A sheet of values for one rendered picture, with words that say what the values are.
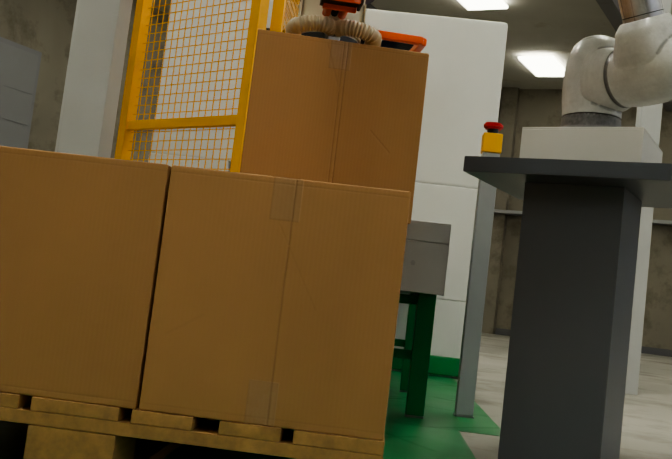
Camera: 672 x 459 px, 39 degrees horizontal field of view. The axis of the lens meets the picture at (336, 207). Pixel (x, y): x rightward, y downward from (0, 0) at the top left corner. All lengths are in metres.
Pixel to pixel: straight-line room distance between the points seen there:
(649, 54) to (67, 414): 1.56
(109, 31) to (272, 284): 2.32
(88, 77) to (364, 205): 2.30
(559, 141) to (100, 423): 1.36
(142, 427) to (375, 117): 0.95
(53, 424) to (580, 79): 1.58
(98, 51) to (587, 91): 1.94
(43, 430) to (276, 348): 0.40
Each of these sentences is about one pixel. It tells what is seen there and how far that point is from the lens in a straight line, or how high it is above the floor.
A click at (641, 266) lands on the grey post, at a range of 5.79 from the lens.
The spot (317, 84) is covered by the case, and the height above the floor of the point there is 0.83.
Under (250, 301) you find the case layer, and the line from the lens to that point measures 1.53.
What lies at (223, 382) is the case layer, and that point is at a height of 0.20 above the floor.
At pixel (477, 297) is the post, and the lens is 3.34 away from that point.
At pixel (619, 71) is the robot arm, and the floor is 0.99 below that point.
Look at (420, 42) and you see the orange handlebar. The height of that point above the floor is 1.07.
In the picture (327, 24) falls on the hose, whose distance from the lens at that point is 2.32.
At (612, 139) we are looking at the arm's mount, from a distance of 2.40.
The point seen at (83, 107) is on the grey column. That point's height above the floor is 0.95.
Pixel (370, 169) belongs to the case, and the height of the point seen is 0.66.
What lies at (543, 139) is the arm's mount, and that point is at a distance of 2.44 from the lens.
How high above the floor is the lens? 0.36
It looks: 5 degrees up
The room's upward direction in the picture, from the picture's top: 7 degrees clockwise
